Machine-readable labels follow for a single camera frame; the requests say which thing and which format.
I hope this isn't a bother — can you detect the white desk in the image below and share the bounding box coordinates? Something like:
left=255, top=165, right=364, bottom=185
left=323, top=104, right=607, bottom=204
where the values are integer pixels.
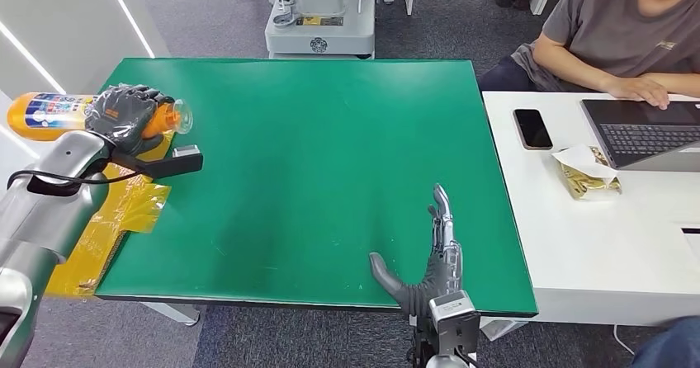
left=480, top=91, right=700, bottom=328

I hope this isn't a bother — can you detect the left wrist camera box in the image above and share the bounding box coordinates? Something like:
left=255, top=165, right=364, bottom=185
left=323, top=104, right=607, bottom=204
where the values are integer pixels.
left=111, top=144, right=205, bottom=181

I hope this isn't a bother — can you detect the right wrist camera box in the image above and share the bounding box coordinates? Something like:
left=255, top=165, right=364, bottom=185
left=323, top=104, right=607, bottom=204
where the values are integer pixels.
left=428, top=290, right=482, bottom=356

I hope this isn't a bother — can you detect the blue cloth object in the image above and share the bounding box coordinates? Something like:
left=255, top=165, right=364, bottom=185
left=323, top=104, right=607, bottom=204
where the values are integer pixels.
left=628, top=316, right=700, bottom=368

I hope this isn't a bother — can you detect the dark grey laptop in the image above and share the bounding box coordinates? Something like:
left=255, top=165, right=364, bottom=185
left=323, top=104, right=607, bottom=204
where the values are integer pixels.
left=580, top=98, right=700, bottom=172

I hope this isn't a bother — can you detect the gold foil snack packet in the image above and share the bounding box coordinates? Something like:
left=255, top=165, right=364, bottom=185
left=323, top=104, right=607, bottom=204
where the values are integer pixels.
left=551, top=144, right=623, bottom=201

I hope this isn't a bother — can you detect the white table leg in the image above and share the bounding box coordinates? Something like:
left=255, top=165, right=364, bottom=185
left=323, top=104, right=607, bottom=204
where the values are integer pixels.
left=139, top=301, right=201, bottom=328

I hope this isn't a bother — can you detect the person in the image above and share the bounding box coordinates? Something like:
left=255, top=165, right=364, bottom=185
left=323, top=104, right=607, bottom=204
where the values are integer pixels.
left=477, top=0, right=700, bottom=111

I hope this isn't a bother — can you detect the white cable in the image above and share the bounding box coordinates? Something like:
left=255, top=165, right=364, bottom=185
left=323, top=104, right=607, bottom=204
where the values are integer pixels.
left=612, top=324, right=636, bottom=356

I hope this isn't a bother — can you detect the yellow taped cardboard box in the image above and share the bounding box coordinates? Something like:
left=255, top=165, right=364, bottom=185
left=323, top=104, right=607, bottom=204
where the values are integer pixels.
left=45, top=130, right=173, bottom=300

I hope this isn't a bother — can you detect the black smartphone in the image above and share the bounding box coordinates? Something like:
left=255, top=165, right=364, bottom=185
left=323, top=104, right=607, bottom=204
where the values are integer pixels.
left=513, top=108, right=555, bottom=151

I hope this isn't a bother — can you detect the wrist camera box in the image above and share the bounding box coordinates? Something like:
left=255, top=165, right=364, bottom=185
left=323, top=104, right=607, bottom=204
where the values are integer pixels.
left=111, top=144, right=205, bottom=181
left=428, top=290, right=482, bottom=356

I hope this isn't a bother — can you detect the orange plastic bottle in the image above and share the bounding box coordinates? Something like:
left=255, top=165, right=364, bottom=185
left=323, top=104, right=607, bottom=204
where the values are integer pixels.
left=6, top=92, right=194, bottom=143

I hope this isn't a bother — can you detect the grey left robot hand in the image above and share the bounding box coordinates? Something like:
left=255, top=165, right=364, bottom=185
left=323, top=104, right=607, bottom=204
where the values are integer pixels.
left=84, top=83, right=176, bottom=156

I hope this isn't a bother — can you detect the white table foot bracket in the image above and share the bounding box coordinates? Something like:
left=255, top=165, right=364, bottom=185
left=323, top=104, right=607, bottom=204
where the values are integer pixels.
left=480, top=317, right=526, bottom=342

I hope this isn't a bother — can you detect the person's right hand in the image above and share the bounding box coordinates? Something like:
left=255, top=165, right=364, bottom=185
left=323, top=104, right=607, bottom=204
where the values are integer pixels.
left=603, top=75, right=671, bottom=110

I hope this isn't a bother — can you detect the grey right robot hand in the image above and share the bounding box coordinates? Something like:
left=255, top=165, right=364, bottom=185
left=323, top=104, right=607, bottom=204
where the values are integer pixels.
left=369, top=183, right=465, bottom=318

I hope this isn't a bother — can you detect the grey machine with column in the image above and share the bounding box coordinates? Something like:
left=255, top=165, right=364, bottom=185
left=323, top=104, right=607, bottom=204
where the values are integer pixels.
left=264, top=0, right=377, bottom=60

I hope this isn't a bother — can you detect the green table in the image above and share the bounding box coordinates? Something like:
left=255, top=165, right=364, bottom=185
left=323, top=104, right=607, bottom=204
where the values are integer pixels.
left=93, top=57, right=540, bottom=318

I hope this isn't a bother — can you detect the white LED wall strip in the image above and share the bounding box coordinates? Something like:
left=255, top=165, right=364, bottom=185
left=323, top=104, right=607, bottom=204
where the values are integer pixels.
left=100, top=0, right=156, bottom=59
left=0, top=21, right=67, bottom=94

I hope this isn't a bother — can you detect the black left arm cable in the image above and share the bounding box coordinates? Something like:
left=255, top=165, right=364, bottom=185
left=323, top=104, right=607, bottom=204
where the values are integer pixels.
left=5, top=167, right=146, bottom=187

